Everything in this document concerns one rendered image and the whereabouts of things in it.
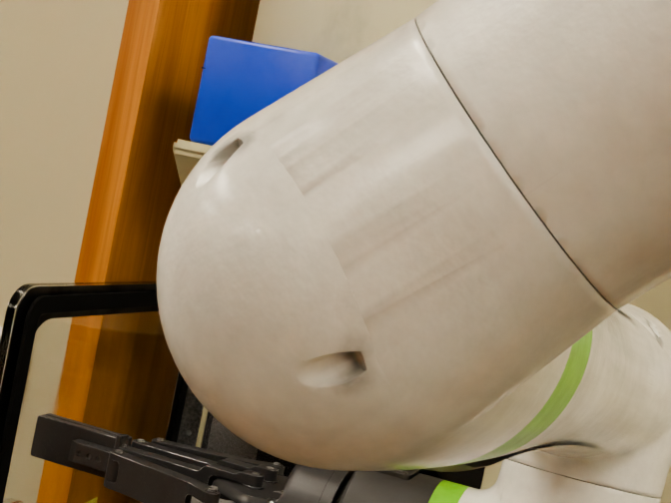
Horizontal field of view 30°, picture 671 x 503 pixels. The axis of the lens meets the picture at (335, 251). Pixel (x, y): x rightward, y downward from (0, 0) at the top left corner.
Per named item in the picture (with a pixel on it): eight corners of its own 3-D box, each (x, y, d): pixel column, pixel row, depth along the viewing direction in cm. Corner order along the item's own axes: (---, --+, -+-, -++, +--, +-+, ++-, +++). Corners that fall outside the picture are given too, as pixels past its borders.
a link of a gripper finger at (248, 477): (257, 530, 85) (249, 534, 83) (111, 486, 88) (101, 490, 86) (268, 474, 84) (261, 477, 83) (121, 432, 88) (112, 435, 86)
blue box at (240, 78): (235, 152, 113) (254, 53, 113) (336, 172, 110) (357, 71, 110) (187, 141, 104) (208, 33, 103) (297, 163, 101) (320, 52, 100)
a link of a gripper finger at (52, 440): (119, 479, 88) (114, 481, 88) (35, 453, 91) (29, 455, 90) (127, 438, 88) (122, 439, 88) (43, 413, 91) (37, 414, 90)
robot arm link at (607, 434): (304, 431, 53) (554, 503, 49) (368, 174, 54) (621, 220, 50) (518, 456, 86) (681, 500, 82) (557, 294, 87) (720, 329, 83)
